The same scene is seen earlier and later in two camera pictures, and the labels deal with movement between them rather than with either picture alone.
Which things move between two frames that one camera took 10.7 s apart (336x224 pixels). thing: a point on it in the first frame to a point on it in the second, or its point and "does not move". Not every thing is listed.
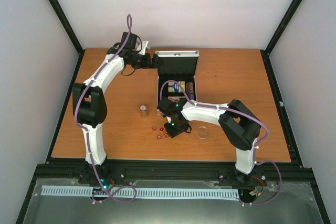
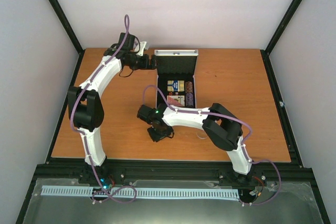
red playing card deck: x=175 y=98 does not move
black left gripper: x=147 y=64 does not move
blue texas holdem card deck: x=173 y=87 does not move
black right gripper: x=172 y=133 to x=156 y=138
